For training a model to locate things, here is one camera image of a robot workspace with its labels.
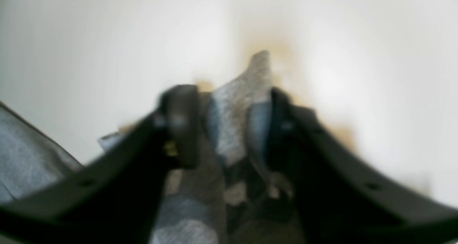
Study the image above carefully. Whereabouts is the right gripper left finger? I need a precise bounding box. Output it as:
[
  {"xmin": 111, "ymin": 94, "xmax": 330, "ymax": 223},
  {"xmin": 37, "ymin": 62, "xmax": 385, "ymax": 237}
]
[{"xmin": 1, "ymin": 85, "xmax": 199, "ymax": 244}]

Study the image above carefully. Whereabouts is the grey T-shirt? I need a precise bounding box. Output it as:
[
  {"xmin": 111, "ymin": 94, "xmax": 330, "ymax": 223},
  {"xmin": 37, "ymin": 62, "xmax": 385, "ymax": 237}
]
[{"xmin": 0, "ymin": 50, "xmax": 297, "ymax": 244}]

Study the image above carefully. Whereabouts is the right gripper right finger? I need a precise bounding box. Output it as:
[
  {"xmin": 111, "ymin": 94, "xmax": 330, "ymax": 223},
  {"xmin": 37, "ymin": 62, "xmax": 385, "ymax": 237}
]
[{"xmin": 267, "ymin": 88, "xmax": 458, "ymax": 244}]

